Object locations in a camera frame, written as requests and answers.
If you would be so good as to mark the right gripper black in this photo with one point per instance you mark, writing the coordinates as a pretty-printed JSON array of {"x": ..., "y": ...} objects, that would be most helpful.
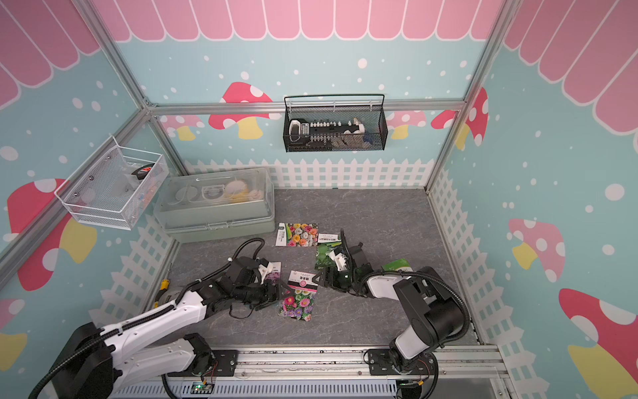
[{"x": 327, "y": 272}]

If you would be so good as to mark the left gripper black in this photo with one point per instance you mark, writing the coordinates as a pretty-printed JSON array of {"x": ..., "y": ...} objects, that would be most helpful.
[{"x": 269, "y": 298}]

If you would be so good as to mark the purple flower seed packet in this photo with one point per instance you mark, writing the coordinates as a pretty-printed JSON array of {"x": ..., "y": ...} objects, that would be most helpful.
[{"x": 273, "y": 272}]

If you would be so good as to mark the green gourd seed packet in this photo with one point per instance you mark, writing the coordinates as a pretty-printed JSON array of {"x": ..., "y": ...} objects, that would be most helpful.
[{"x": 326, "y": 244}]

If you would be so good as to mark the green pink flower seed packet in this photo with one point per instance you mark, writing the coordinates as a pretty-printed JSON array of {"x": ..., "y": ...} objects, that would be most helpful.
[{"x": 397, "y": 266}]

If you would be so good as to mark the pink mixed flower seed packet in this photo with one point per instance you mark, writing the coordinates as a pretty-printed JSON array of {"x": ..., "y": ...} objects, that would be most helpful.
[{"x": 299, "y": 301}]

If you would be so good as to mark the multicolour ranunculus seed packet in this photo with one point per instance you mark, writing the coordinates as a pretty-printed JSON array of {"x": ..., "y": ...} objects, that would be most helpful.
[{"x": 297, "y": 235}]

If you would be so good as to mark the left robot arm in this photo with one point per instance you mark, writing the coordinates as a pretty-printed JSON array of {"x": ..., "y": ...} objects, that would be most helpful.
[{"x": 96, "y": 362}]

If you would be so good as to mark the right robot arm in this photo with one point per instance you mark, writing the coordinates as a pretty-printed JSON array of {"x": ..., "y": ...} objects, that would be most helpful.
[{"x": 436, "y": 313}]

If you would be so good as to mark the translucent green storage box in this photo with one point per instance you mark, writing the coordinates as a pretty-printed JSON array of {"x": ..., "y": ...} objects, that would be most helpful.
[{"x": 219, "y": 205}]

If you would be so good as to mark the small green circuit board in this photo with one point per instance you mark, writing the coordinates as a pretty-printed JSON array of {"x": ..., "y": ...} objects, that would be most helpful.
[{"x": 201, "y": 388}]

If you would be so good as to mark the black red object in basket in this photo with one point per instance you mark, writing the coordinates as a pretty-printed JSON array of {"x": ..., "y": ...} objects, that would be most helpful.
[{"x": 142, "y": 171}]

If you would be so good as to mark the black white tool in basket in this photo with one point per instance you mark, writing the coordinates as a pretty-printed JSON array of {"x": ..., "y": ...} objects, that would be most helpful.
[{"x": 304, "y": 133}]

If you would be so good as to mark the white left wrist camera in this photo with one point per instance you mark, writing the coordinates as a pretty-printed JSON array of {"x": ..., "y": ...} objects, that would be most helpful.
[{"x": 264, "y": 271}]

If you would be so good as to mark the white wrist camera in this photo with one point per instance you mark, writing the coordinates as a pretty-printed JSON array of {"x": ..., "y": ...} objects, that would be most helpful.
[
  {"x": 340, "y": 260},
  {"x": 264, "y": 271}
]

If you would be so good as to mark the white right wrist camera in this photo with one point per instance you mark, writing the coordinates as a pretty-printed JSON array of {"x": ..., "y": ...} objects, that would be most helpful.
[{"x": 340, "y": 260}]

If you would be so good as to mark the yellow handled screwdriver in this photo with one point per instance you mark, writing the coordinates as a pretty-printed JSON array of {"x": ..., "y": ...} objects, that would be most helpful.
[{"x": 163, "y": 286}]

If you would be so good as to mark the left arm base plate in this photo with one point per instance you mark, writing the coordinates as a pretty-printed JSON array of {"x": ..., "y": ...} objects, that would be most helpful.
[{"x": 218, "y": 363}]

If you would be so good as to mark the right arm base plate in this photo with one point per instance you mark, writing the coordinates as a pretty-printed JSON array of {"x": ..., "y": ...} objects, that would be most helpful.
[{"x": 387, "y": 362}]

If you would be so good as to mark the aluminium front rail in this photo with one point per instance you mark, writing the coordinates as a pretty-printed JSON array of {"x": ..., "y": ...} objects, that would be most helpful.
[{"x": 252, "y": 363}]

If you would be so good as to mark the white wire mesh basket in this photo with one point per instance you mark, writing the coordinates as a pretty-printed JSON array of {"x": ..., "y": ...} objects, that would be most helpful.
[{"x": 102, "y": 192}]

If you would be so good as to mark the black wire mesh basket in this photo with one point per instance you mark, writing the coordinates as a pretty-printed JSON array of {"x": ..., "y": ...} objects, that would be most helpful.
[{"x": 369, "y": 109}]

